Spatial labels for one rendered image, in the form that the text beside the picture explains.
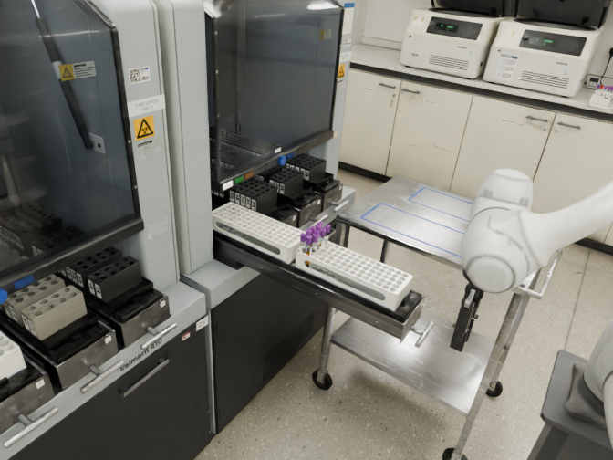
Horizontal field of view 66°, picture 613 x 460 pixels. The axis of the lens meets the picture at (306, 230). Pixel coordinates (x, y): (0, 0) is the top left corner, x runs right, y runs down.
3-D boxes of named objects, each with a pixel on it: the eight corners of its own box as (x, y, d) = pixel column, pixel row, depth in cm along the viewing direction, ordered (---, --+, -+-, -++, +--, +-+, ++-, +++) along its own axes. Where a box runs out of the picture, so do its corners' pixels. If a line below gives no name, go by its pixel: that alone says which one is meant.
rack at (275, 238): (208, 231, 141) (207, 213, 138) (230, 218, 149) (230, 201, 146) (288, 267, 128) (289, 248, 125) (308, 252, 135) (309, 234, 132)
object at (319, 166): (321, 172, 180) (322, 158, 177) (325, 174, 179) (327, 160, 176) (304, 182, 172) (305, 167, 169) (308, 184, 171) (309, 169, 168)
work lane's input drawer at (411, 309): (196, 248, 145) (194, 223, 140) (226, 231, 155) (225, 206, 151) (415, 355, 113) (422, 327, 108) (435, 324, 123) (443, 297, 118)
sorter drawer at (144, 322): (-28, 245, 138) (-37, 219, 134) (19, 227, 148) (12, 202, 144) (137, 358, 106) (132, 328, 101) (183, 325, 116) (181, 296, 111)
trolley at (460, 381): (309, 384, 195) (327, 212, 154) (364, 326, 228) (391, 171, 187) (464, 481, 164) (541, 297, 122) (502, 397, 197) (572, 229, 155)
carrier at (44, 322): (82, 309, 106) (77, 287, 103) (88, 313, 105) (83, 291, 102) (32, 339, 97) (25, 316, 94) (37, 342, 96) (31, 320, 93)
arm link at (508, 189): (467, 223, 104) (460, 251, 93) (485, 157, 96) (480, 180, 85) (519, 235, 100) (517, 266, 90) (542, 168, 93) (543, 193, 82)
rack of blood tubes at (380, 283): (294, 269, 127) (295, 250, 124) (313, 254, 135) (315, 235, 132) (393, 315, 114) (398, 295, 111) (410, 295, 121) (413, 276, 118)
